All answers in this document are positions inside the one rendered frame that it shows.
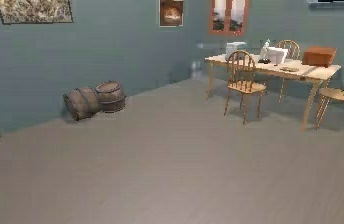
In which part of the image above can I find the brown framed wall picture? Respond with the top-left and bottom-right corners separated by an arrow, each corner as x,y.
158,0 -> 185,28

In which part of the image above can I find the brown box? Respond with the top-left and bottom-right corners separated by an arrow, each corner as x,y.
301,45 -> 338,69

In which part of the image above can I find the light wooden table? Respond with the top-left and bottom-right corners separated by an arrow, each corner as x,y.
204,53 -> 342,133

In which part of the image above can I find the pale grey box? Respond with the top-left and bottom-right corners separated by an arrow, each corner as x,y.
225,41 -> 248,62

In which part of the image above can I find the red framed window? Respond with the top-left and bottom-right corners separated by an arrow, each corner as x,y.
208,0 -> 251,37

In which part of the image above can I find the white bottle on black base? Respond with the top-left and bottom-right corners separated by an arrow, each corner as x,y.
257,38 -> 272,65

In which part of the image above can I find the wooden spindle back chair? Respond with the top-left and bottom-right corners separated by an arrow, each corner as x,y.
314,82 -> 344,138
223,50 -> 268,126
275,39 -> 301,104

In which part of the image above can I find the brown wooden barrel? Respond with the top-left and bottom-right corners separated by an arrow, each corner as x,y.
95,80 -> 127,114
62,86 -> 101,122

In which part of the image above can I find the speckled framed wall picture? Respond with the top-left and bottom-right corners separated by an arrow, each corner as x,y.
0,0 -> 74,25

